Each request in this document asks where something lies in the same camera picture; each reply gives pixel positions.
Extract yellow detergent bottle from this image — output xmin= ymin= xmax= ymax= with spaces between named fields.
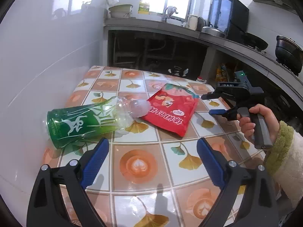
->
xmin=138 ymin=1 xmax=150 ymax=15

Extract red snack packet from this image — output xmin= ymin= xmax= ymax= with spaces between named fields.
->
xmin=139 ymin=82 xmax=200 ymax=138

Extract black wok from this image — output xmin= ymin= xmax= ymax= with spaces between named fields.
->
xmin=231 ymin=22 xmax=269 ymax=51

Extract white kettle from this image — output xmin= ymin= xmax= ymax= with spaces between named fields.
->
xmin=186 ymin=15 xmax=199 ymax=30

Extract black kitchen appliance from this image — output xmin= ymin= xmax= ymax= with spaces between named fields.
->
xmin=208 ymin=0 xmax=250 ymax=40

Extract ginkgo print table cover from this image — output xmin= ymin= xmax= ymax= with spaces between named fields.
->
xmin=41 ymin=65 xmax=268 ymax=227

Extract person's right hand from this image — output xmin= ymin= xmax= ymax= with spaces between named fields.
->
xmin=237 ymin=104 xmax=281 ymax=145

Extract black cooking pot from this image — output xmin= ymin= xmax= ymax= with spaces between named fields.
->
xmin=276 ymin=35 xmax=303 ymax=74

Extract metal pot lid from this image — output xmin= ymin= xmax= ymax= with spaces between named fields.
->
xmin=201 ymin=26 xmax=226 ymax=38

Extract dark ceramic jar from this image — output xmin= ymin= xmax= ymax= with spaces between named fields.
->
xmin=168 ymin=66 xmax=189 ymax=76

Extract yellow packet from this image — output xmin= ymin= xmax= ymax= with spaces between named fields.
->
xmin=216 ymin=64 xmax=229 ymax=82

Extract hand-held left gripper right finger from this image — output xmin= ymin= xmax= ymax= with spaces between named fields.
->
xmin=196 ymin=137 xmax=279 ymax=227

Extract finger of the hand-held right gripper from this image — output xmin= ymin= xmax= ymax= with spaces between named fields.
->
xmin=209 ymin=106 xmax=238 ymax=121
xmin=201 ymin=90 xmax=237 ymax=100

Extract metal faucet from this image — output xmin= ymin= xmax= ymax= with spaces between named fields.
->
xmin=163 ymin=6 xmax=178 ymax=23

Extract green plastic bottle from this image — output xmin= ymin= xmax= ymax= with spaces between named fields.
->
xmin=43 ymin=96 xmax=151 ymax=150

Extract person's right forearm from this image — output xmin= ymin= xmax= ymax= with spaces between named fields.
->
xmin=264 ymin=120 xmax=303 ymax=208

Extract grey concrete kitchen counter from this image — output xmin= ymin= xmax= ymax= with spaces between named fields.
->
xmin=103 ymin=19 xmax=303 ymax=104

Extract stacked pale basins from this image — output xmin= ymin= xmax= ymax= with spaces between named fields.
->
xmin=108 ymin=4 xmax=133 ymax=19

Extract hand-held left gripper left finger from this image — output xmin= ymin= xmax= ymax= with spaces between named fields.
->
xmin=27 ymin=137 xmax=110 ymax=227

